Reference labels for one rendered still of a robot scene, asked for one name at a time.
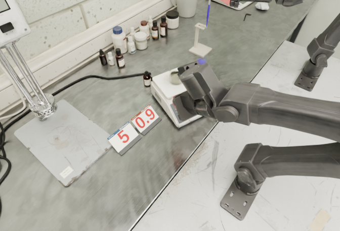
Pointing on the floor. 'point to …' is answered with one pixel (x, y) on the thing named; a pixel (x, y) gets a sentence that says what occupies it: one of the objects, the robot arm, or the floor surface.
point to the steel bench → (13, 206)
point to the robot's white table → (281, 86)
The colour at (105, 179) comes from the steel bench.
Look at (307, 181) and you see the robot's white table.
